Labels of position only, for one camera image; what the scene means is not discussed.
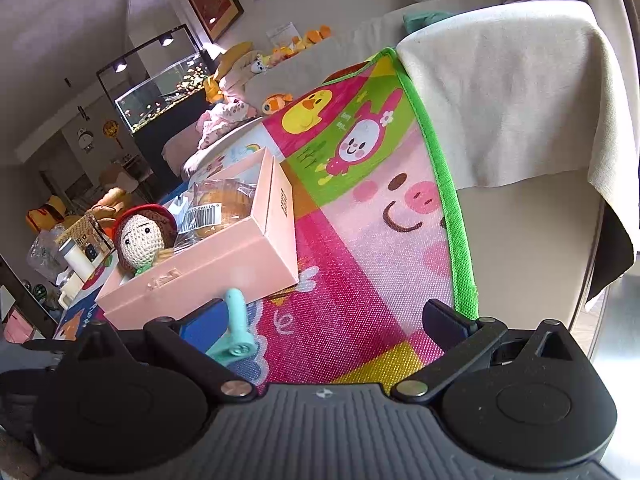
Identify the glass fish tank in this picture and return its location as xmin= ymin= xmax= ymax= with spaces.
xmin=96 ymin=22 xmax=222 ymax=134

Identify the dark tank cabinet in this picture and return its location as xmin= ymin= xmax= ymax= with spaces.
xmin=131 ymin=92 xmax=217 ymax=182

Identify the packaged bread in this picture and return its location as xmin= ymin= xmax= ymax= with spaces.
xmin=174 ymin=177 xmax=262 ymax=252

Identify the pink cardboard box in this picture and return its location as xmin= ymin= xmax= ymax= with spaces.
xmin=94 ymin=150 xmax=302 ymax=334

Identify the bread shaped plush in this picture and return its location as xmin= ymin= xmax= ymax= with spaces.
xmin=91 ymin=186 xmax=127 ymax=222

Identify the large orange plush toy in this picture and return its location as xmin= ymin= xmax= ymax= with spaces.
xmin=24 ymin=194 xmax=69 ymax=234

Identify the beige sofa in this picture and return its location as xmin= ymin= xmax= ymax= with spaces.
xmin=162 ymin=0 xmax=640 ymax=396

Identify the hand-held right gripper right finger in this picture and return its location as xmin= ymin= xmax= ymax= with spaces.
xmin=391 ymin=299 xmax=581 ymax=402

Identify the pink storage bin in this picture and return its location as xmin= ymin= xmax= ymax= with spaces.
xmin=1 ymin=306 xmax=39 ymax=344

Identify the beige cloth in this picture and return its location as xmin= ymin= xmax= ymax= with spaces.
xmin=394 ymin=0 xmax=637 ymax=312

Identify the colourful cartoon play mat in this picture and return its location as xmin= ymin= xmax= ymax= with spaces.
xmin=52 ymin=47 xmax=482 ymax=397

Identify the pile of orange plush toys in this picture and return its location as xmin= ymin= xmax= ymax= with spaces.
xmin=271 ymin=24 xmax=334 ymax=64

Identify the white sheet of paper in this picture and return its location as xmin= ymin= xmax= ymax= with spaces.
xmin=266 ymin=21 xmax=302 ymax=52

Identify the teal plastic tool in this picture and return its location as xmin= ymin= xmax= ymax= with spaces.
xmin=206 ymin=287 xmax=262 ymax=362

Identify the knitted doll with red hat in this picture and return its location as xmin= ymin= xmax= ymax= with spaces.
xmin=112 ymin=203 xmax=181 ymax=279

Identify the white bottle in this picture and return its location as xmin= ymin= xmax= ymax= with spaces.
xmin=61 ymin=239 xmax=94 ymax=272

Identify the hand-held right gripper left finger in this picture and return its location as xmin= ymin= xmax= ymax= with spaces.
xmin=65 ymin=299 xmax=259 ymax=403

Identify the pink cloth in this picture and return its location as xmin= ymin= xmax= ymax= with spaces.
xmin=196 ymin=99 xmax=264 ymax=149

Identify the orange wall ornament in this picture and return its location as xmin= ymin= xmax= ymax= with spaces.
xmin=101 ymin=119 xmax=124 ymax=149

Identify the yellow printed box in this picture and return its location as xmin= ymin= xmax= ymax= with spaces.
xmin=54 ymin=209 xmax=114 ymax=267

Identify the orange fish plush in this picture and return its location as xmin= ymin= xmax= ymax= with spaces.
xmin=260 ymin=91 xmax=294 ymax=116

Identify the teal cloth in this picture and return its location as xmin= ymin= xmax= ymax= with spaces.
xmin=401 ymin=9 xmax=452 ymax=34

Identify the clear plastic bag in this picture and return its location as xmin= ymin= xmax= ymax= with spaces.
xmin=26 ymin=229 xmax=67 ymax=282

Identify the yellow cushion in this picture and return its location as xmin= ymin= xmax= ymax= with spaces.
xmin=219 ymin=41 xmax=257 ymax=77

